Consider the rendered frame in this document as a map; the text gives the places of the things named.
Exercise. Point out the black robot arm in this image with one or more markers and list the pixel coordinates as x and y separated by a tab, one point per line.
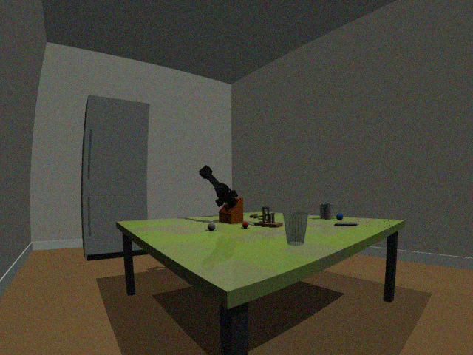
222	189

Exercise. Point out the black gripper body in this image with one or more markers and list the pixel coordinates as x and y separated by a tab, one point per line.
219	202

